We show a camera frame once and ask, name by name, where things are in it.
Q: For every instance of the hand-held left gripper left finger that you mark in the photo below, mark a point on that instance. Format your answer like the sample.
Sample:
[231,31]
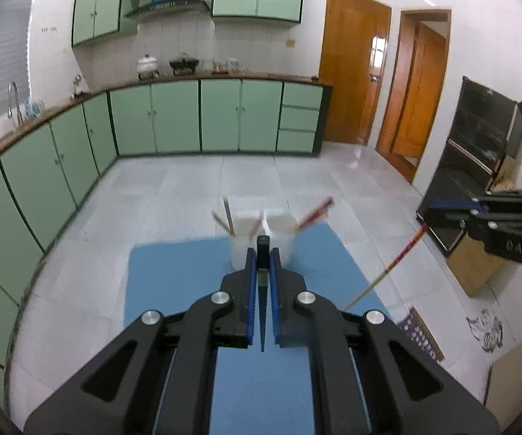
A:
[252,299]

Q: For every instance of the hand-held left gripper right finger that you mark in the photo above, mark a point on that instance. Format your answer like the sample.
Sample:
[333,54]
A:
[275,299]

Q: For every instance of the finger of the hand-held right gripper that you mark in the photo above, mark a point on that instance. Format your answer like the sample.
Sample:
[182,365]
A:
[446,222]
[456,204]

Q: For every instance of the white cup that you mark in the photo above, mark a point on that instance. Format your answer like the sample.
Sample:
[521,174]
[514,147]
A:
[239,244]
[287,235]

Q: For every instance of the red striped chopstick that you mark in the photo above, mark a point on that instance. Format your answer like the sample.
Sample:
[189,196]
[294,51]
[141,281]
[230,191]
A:
[392,263]
[322,215]

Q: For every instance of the red floral chopstick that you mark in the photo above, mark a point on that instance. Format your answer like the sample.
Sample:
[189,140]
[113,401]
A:
[316,210]
[256,225]

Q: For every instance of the plain bamboo chopstick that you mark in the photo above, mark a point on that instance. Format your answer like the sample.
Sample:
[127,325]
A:
[222,225]

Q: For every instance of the black chopstick with silver band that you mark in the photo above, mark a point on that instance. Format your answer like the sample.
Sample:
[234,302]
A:
[228,213]

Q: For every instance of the cardboard box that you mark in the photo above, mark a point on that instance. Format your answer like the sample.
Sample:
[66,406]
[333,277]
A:
[474,267]

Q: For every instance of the black glass-front cabinet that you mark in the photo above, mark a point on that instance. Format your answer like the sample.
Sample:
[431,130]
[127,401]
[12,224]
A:
[474,145]

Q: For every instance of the blue tablecloth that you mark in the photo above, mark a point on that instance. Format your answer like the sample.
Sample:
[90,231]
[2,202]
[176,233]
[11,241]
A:
[175,281]

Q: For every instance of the patterned doormat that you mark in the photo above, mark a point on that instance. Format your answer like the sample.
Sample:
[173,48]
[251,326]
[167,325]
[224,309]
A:
[419,335]

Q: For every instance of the beige cardboard panel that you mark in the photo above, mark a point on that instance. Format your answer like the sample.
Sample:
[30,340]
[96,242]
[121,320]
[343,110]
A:
[519,380]

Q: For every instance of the green lower kitchen cabinets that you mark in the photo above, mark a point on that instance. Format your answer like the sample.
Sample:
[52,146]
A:
[61,176]

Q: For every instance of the black wok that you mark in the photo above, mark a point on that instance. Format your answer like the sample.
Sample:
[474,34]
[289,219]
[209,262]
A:
[184,64]

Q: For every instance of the white cooking pot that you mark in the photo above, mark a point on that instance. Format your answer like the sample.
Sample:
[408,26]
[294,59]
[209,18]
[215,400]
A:
[147,67]

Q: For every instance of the metal kettle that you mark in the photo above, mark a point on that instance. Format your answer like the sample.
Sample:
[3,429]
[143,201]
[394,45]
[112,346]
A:
[79,86]

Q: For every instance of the chrome sink faucet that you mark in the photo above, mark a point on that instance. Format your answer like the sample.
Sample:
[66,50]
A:
[15,99]

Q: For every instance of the green narrow upper cabinet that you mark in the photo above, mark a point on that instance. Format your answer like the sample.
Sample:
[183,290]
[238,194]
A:
[98,4]

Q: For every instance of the wooden door with open frame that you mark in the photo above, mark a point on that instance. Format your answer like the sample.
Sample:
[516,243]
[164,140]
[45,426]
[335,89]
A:
[424,99]

